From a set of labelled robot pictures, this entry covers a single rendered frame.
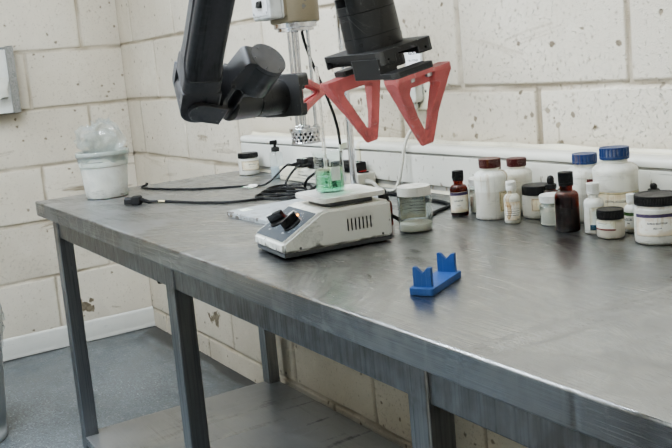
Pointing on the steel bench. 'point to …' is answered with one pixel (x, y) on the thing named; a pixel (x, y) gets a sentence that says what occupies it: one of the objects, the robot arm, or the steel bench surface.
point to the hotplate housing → (334, 227)
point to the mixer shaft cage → (304, 133)
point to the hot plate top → (341, 194)
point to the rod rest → (432, 282)
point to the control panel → (281, 226)
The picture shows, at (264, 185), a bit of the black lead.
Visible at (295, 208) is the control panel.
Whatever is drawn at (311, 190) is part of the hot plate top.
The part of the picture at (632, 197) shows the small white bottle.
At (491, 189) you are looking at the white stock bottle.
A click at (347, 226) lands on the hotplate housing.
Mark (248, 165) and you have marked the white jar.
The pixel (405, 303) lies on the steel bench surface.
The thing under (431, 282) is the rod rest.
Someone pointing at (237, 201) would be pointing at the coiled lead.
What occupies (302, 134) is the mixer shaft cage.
